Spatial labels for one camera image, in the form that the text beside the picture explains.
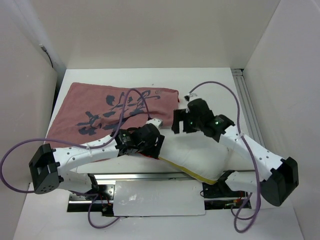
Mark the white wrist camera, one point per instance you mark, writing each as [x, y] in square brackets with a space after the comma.
[191, 97]
[158, 123]

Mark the white pillow with yellow edge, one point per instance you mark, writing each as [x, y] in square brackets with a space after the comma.
[199, 156]

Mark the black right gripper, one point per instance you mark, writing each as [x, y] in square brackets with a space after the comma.
[179, 115]

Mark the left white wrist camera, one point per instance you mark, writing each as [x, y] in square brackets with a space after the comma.
[158, 123]

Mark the aluminium mounting rail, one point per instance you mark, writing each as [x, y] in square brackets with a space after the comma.
[216, 196]

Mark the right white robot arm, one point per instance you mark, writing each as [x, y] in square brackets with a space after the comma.
[278, 177]

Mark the aluminium frame right side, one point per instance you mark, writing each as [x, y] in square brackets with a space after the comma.
[247, 106]

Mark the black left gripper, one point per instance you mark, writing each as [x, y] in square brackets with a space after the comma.
[154, 150]

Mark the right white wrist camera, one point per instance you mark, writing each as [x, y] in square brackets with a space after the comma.
[191, 97]

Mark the pink and red pillowcase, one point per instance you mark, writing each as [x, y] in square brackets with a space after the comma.
[90, 112]

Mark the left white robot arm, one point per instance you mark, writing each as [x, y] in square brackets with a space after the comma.
[52, 168]

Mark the white glossy cover plate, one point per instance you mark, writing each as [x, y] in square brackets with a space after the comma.
[158, 198]

